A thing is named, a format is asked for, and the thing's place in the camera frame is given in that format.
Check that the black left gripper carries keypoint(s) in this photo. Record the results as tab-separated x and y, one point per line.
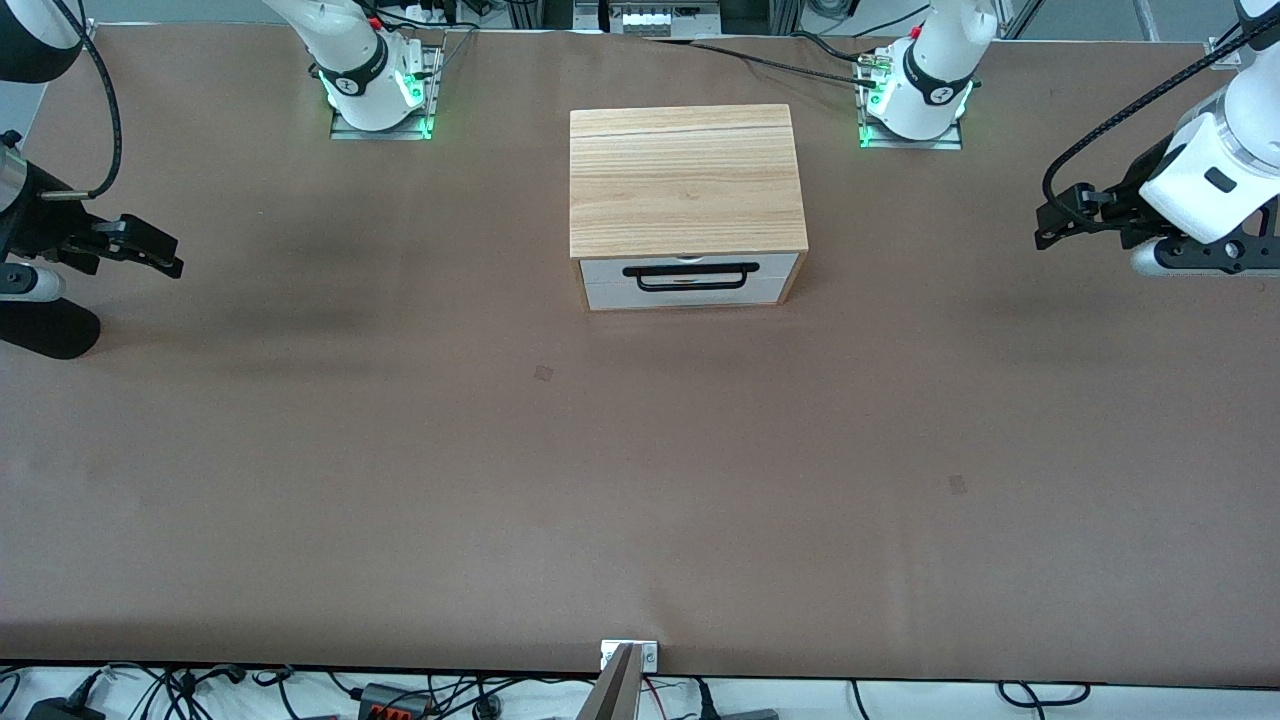
1137	198

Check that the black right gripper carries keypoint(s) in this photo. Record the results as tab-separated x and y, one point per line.
38	218

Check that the white-fronted wooden drawer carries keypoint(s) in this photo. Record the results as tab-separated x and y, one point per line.
600	268

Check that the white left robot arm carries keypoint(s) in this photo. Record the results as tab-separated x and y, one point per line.
930	80

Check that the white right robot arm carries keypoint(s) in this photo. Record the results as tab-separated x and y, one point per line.
360	70

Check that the light wooden drawer cabinet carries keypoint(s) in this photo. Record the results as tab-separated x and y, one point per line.
685	180

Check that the black rounded object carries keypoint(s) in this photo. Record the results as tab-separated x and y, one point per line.
50	330

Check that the white power strip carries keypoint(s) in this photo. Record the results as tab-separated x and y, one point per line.
650	18

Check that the black power adapter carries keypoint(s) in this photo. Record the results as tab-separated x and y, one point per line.
60	712

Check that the brown table cover mat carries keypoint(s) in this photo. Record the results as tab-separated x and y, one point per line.
640	480

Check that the black box orange connectors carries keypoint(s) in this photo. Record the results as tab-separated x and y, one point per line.
385	700

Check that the black plug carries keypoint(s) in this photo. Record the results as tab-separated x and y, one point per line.
705	705

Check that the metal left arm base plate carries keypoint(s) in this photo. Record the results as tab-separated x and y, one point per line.
945	143

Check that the aluminium corner post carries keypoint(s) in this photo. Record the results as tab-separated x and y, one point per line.
89	33
1222	52

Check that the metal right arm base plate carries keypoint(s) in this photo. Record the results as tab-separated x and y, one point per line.
385	133

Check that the small metal edge bracket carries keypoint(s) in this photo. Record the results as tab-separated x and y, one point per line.
648	657

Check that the grey camera mount bar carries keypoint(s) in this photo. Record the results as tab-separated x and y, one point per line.
612	695

